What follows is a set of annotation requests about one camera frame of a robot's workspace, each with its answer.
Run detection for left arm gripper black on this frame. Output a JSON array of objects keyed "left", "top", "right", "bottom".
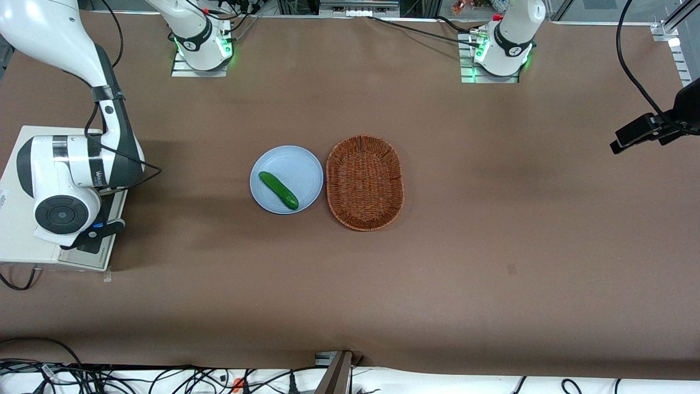
[{"left": 610, "top": 78, "right": 700, "bottom": 155}]

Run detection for oven door with dark window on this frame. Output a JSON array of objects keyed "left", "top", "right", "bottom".
[{"left": 57, "top": 189, "right": 130, "bottom": 273}]

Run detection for white toaster oven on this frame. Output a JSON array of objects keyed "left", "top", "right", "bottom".
[{"left": 0, "top": 126, "right": 130, "bottom": 273}]

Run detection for brown paper table cover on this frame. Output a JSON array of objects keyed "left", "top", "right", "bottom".
[{"left": 0, "top": 11, "right": 700, "bottom": 381}]

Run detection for brown wicker basket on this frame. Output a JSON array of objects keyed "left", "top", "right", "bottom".
[{"left": 326, "top": 135, "right": 405, "bottom": 232}]

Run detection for light blue plate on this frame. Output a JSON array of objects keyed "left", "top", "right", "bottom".
[{"left": 250, "top": 145, "right": 324, "bottom": 215}]

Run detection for green cucumber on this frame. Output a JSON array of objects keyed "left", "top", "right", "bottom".
[{"left": 258, "top": 171, "right": 300, "bottom": 211}]

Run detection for aluminium frame bracket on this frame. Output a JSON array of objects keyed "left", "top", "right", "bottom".
[{"left": 651, "top": 0, "right": 700, "bottom": 88}]

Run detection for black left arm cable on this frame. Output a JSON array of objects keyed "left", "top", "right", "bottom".
[{"left": 616, "top": 0, "right": 700, "bottom": 135}]

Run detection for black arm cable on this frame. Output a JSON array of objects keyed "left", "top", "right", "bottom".
[
  {"left": 82, "top": 0, "right": 163, "bottom": 193},
  {"left": 616, "top": 0, "right": 700, "bottom": 135}
]

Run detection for black cable across table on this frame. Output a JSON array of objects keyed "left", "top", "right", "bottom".
[{"left": 365, "top": 15, "right": 483, "bottom": 48}]

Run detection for aluminium profile post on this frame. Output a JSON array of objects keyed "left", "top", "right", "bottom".
[{"left": 314, "top": 350, "right": 354, "bottom": 394}]

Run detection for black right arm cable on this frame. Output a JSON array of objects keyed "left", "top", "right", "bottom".
[{"left": 82, "top": 0, "right": 163, "bottom": 193}]

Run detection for black arched floor cable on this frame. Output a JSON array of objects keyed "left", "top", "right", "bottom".
[{"left": 0, "top": 337, "right": 84, "bottom": 368}]

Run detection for black oven power cord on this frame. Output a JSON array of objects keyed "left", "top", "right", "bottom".
[{"left": 0, "top": 264, "right": 40, "bottom": 291}]

